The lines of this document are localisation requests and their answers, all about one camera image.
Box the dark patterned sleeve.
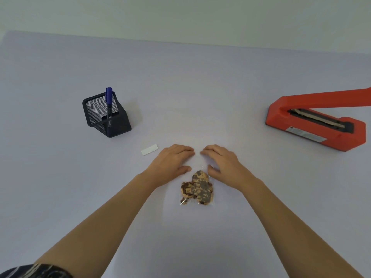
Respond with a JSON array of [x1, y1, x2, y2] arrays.
[[0, 263, 73, 278]]

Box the black mesh pen holder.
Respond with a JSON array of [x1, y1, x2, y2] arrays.
[[82, 91, 132, 139]]

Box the person's left forearm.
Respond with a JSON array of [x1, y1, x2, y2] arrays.
[[32, 171, 163, 278]]

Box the brown patterned cookie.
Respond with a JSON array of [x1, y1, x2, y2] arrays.
[[194, 181, 214, 206], [192, 170, 208, 183], [181, 182, 195, 200]]

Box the person's left hand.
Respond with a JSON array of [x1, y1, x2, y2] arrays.
[[144, 144, 195, 189]]

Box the person's right forearm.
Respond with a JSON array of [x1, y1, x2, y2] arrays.
[[239, 178, 364, 278]]

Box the person's right hand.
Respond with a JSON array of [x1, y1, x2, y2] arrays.
[[200, 144, 259, 192]]

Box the blue marker pen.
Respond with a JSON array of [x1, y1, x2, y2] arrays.
[[105, 87, 113, 128]]

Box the clear plastic bag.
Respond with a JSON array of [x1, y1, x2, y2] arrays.
[[171, 147, 217, 206]]

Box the white paper label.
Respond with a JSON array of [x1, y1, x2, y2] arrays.
[[141, 144, 159, 156]]

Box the red heat sealer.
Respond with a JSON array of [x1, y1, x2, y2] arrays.
[[265, 87, 371, 153]]

